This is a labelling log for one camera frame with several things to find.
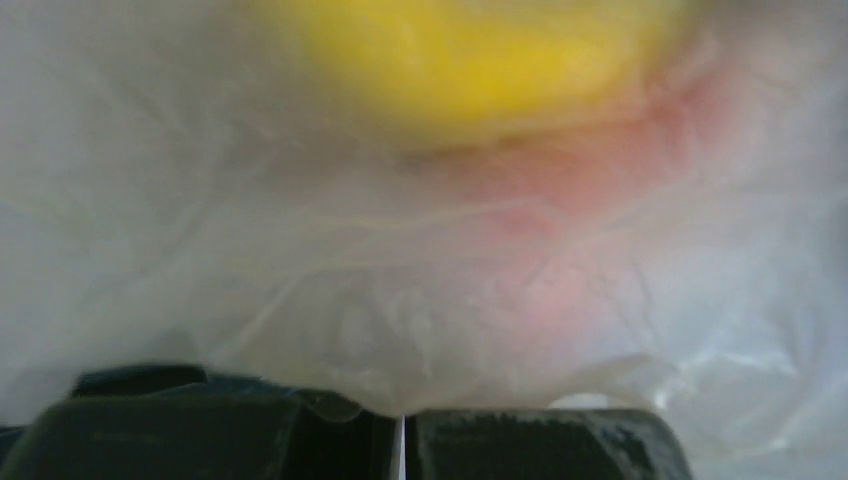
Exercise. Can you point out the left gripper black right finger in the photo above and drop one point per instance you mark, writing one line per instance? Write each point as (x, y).
(563, 444)

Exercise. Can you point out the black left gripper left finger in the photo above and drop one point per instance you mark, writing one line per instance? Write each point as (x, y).
(179, 422)

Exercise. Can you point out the clear plastic bag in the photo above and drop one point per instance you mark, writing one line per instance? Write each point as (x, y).
(175, 190)

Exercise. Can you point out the pink red fake peach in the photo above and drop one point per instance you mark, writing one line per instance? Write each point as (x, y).
(558, 239)

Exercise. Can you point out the small yellow fake banana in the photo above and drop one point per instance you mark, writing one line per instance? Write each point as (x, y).
(440, 73)

